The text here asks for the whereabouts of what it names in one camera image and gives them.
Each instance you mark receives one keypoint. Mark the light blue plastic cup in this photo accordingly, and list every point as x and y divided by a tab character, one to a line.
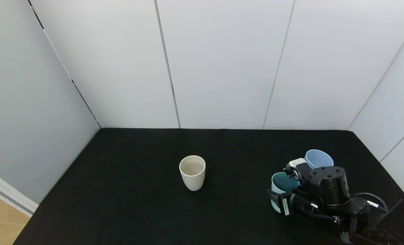
319	159

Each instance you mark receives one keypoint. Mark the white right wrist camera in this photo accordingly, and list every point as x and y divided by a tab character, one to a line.
296	163

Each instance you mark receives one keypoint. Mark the black table cloth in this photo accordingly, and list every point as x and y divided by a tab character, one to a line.
120	190

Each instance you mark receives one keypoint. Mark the teal plastic cup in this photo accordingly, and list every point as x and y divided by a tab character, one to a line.
283	180

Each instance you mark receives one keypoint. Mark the cream plastic cup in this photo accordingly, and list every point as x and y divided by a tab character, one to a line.
192	178

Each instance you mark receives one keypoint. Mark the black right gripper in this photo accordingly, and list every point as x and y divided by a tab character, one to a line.
284	205

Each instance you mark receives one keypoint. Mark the white panel frame rail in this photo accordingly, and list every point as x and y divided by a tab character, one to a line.
8	198

